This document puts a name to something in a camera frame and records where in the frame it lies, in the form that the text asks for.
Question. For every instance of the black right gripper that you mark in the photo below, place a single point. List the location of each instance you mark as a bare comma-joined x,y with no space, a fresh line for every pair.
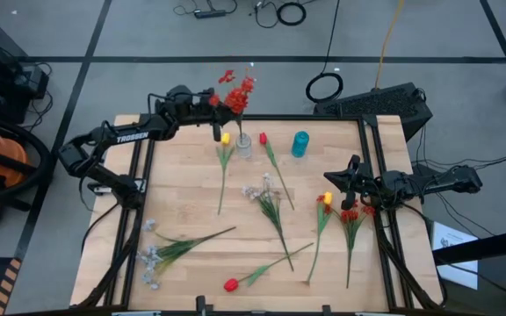
367,184

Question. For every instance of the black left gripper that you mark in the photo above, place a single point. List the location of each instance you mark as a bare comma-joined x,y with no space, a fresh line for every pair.
200,109

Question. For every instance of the red blossom branch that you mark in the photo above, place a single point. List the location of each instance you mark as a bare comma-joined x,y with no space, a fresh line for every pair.
236,100

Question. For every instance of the yellow artificial tulip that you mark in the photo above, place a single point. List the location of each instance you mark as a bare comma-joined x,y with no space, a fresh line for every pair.
225,138
327,197

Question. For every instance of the red blossom grass spray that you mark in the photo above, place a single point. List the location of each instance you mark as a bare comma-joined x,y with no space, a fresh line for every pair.
349,216

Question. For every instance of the red artificial tulip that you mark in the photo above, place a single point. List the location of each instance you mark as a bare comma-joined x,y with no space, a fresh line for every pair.
231,285
262,138

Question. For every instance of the white blossom grass spray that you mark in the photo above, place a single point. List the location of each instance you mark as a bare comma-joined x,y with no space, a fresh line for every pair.
178,248
272,208

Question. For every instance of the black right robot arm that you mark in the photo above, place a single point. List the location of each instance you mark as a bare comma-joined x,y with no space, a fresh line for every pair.
455,180

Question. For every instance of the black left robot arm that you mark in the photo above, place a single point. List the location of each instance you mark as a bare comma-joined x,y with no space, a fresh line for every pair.
132,137

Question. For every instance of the clear glass vase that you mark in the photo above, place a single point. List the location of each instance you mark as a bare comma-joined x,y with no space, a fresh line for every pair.
243,149

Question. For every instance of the teal glass vase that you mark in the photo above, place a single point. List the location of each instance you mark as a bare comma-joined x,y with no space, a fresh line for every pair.
300,145

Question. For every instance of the black computer tower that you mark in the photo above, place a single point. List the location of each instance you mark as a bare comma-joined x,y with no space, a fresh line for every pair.
376,103

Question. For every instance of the black power strip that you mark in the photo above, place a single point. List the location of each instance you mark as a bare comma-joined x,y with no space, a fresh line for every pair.
210,14

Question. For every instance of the black table clamp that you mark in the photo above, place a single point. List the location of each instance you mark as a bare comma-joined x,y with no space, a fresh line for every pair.
201,303
327,310

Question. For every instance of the white paper sheet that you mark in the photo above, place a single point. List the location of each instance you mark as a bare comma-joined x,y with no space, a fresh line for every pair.
455,254

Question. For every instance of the black metal beam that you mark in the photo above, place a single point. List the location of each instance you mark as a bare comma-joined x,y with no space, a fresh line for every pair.
481,246

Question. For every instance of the orange vacuum cleaner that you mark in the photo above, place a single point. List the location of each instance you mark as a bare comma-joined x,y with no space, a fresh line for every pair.
42,162
2,169

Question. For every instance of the black power supply box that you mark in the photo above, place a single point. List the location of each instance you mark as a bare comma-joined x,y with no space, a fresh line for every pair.
31,81

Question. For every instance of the black aluminium table frame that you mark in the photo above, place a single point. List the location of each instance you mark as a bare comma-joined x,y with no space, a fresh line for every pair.
301,117

